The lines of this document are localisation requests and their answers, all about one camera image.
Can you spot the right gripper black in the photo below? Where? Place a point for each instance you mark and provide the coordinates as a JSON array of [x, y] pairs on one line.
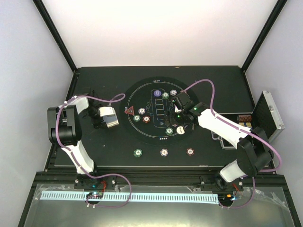
[[167, 121]]

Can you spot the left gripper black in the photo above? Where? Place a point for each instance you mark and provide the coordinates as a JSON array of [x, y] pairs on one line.
[[95, 121]]

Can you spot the green chips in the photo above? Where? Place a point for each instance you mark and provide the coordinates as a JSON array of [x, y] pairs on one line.
[[165, 96], [169, 131], [136, 118]]

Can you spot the brown chips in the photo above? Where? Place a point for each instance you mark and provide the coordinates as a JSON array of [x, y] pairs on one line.
[[146, 119]]

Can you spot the purple round button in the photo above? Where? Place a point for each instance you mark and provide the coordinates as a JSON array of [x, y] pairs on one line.
[[157, 93]]

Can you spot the red triangular button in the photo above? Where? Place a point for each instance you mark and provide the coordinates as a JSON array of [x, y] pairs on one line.
[[130, 111]]

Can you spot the brown orange chip stack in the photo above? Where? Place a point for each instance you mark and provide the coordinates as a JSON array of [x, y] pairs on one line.
[[190, 151]]

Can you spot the green chip stack source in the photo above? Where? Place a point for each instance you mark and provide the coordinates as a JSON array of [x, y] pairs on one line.
[[137, 152]]

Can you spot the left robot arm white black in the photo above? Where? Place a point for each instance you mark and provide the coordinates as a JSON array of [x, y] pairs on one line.
[[64, 128]]

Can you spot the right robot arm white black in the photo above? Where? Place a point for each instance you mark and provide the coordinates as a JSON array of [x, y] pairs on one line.
[[252, 146]]

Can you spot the white dealer button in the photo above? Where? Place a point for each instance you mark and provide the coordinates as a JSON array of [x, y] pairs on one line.
[[180, 130]]

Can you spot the round black poker mat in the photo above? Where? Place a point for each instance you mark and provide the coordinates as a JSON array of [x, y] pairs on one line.
[[140, 95]]

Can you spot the brown chip row in case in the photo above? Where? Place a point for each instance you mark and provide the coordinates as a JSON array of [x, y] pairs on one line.
[[244, 118]]

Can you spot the left circuit board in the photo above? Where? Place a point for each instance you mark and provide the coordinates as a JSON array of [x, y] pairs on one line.
[[95, 195]]

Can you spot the circuit board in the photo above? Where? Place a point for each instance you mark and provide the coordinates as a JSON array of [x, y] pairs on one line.
[[231, 197], [95, 195]]

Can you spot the boxed card deck in case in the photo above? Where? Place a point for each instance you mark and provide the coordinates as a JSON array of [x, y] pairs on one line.
[[246, 124]]

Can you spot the light blue slotted strip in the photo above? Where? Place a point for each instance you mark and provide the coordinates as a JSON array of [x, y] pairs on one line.
[[132, 197]]

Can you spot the aluminium poker case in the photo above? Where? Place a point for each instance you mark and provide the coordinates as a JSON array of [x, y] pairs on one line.
[[264, 115]]

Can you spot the right circuit board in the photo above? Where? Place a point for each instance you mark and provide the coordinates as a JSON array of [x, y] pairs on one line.
[[231, 197]]

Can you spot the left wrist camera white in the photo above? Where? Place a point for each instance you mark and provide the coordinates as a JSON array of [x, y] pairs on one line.
[[106, 111]]

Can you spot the black aluminium rail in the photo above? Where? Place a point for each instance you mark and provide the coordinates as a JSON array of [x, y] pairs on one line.
[[158, 176]]

